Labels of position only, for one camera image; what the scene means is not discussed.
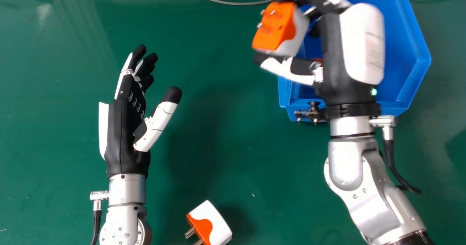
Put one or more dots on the white-and-orange plug adapter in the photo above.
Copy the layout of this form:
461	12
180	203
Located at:
208	225
278	28

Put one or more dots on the blue plastic bin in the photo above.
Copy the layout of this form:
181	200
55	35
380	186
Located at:
404	52

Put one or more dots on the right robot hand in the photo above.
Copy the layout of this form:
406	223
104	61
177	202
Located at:
349	63

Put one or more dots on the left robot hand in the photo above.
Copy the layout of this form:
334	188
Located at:
123	128

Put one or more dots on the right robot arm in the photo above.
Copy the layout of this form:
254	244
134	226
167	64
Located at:
367	186

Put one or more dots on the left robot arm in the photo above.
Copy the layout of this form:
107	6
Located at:
125	212

